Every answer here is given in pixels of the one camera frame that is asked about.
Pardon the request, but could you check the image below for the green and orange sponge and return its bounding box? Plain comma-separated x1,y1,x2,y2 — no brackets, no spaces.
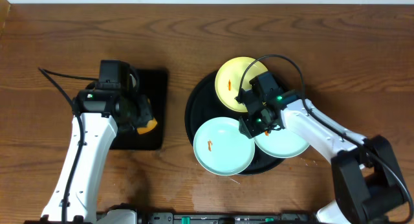
136,99,158,135

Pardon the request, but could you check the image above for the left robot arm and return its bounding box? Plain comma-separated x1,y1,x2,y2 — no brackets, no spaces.
39,60,157,223

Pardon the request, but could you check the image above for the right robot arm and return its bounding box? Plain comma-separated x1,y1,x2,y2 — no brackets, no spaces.
235,86,413,223

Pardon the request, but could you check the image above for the black rectangular tray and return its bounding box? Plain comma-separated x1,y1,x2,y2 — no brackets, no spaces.
85,68,169,151

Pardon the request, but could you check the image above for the round black tray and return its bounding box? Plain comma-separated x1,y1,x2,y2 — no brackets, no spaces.
184,71,284,175

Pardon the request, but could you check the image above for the yellow plate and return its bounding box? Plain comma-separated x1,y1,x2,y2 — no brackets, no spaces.
215,57,268,113

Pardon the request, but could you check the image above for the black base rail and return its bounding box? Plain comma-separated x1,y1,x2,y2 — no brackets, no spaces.
96,212,324,224

